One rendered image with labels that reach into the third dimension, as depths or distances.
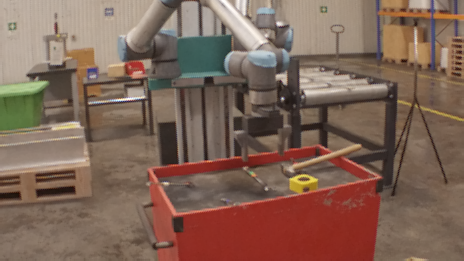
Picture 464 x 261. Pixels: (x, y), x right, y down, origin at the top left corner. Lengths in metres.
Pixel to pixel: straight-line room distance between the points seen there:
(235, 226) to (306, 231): 0.25
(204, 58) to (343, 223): 1.49
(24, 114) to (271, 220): 3.90
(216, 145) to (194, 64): 0.54
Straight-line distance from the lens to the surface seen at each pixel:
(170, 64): 2.57
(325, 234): 1.58
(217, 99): 2.87
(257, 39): 1.76
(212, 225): 1.39
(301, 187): 1.57
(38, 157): 4.26
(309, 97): 3.51
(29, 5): 13.80
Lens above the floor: 1.49
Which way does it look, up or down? 13 degrees down
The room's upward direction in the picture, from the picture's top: 2 degrees counter-clockwise
